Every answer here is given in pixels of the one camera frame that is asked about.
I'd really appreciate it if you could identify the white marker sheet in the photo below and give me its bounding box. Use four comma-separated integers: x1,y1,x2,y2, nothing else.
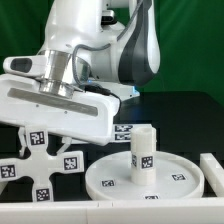
110,124,151,143

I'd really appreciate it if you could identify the white U-shaped obstacle fence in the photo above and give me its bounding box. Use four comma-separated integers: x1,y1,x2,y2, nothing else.
0,153,224,224

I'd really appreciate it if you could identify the white round table top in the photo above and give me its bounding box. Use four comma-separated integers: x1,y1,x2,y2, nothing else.
85,151,205,200

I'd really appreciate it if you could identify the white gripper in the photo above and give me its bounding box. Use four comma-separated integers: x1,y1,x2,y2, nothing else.
0,74,119,158

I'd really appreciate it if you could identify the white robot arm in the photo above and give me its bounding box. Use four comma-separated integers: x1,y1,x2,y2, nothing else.
0,0,160,145

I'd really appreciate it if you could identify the white cross-shaped table base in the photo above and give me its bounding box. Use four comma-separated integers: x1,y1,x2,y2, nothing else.
0,126,84,202

